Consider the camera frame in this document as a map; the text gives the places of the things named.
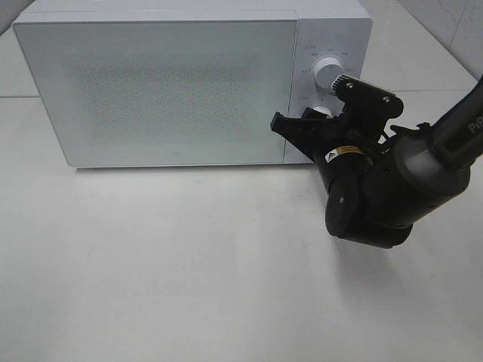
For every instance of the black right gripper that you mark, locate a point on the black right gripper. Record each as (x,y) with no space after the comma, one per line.
(339,146)

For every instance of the white timer knob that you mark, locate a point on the white timer knob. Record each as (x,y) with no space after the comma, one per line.
(320,109)

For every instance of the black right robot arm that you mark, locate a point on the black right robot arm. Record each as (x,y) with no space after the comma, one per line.
(381,178)

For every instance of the upper white power knob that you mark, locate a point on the upper white power knob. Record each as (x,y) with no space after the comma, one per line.
(327,69)

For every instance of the white microwave oven body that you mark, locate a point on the white microwave oven body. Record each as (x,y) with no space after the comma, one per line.
(322,27)

